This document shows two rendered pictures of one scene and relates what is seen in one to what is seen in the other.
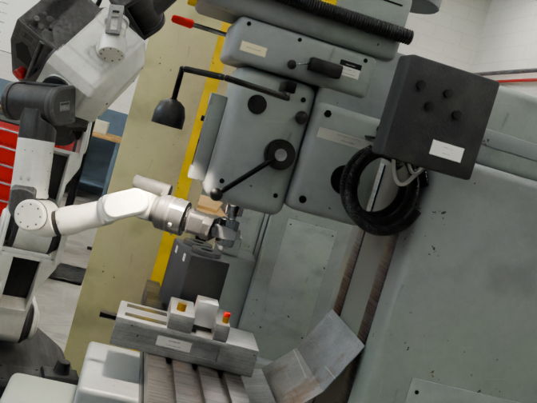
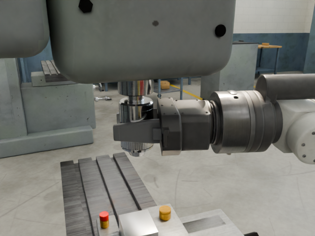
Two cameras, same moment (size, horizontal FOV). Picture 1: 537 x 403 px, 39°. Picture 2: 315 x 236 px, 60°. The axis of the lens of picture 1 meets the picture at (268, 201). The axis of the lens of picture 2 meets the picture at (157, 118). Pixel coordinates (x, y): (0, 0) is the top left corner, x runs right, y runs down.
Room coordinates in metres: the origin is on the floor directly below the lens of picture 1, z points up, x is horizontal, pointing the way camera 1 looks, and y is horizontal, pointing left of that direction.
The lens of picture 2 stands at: (2.21, 0.04, 1.36)
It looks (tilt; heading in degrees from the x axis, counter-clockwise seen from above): 18 degrees down; 170
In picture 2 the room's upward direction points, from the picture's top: straight up
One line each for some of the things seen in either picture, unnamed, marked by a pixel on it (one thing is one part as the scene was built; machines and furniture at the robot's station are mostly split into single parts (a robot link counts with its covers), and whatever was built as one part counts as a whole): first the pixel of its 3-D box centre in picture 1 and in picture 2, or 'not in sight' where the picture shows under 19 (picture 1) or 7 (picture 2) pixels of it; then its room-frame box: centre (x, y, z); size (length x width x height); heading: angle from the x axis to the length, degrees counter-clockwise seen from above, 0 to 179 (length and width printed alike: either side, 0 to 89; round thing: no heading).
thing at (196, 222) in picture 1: (192, 221); (201, 124); (1.86, 0.17, 1.23); 0.13 x 0.12 x 0.10; 173
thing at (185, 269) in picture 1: (193, 277); not in sight; (2.24, 0.15, 1.02); 0.22 x 0.12 x 0.20; 22
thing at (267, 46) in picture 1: (294, 60); not in sight; (1.85, 0.03, 1.68); 0.34 x 0.24 x 0.10; 101
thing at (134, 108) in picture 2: (230, 220); (136, 103); (1.85, 0.08, 1.26); 0.05 x 0.05 x 0.01
